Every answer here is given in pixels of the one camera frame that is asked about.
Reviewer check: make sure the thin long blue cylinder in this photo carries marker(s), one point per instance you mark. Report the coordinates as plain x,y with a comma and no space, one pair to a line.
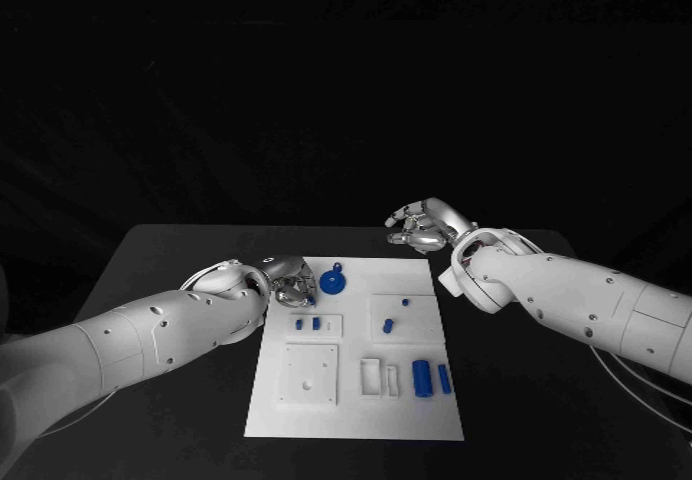
444,378

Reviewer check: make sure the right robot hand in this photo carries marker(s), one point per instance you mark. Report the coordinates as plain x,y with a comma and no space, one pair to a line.
433,225

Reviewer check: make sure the short blue cylinder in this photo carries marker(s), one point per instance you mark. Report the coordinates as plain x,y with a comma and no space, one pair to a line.
388,325

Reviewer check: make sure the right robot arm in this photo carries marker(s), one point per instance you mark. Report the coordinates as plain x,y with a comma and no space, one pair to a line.
584,300

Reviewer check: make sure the white task board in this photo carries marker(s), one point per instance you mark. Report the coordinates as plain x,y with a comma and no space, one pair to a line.
353,348

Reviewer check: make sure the blue gear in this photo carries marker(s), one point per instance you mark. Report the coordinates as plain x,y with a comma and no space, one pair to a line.
332,282

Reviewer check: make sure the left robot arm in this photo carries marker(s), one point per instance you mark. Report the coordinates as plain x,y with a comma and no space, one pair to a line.
134,337

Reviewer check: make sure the thick long blue cylinder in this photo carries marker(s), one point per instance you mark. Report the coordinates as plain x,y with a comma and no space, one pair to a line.
422,378

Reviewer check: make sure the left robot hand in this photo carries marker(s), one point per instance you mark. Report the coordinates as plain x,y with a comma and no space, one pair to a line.
285,277

